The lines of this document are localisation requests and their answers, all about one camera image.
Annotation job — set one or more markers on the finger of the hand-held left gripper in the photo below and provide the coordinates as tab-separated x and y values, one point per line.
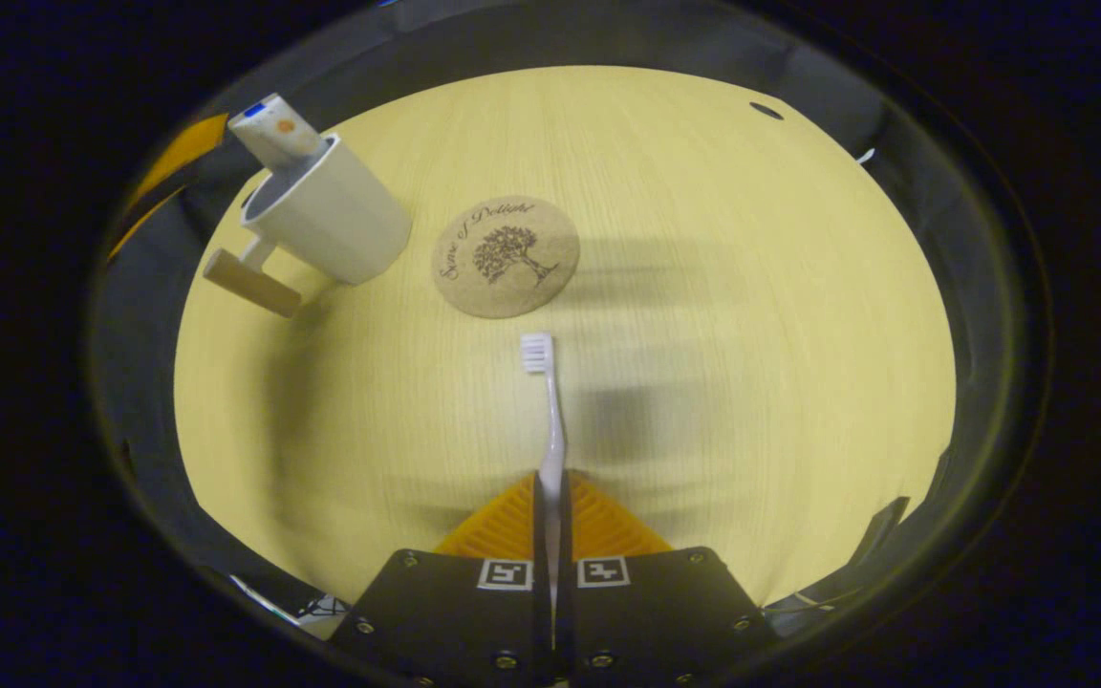
187	143
144	220

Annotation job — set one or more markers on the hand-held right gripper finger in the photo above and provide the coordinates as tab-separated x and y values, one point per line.
541	612
565	612

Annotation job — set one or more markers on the white toothpaste tube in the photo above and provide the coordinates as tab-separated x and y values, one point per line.
273	134

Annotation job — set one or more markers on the white toothbrush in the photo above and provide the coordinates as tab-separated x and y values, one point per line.
551	420

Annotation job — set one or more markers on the round cork coaster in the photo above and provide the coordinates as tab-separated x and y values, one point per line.
550	239

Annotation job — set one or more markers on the light wooden desktop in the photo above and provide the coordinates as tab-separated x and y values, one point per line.
751	334

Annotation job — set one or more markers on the white patterned object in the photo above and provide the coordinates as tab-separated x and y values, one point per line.
326	612

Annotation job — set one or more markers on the dark desk grommet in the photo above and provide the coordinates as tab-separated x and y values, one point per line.
766	110

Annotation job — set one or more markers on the black desk bracket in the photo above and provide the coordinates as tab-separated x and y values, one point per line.
880	535

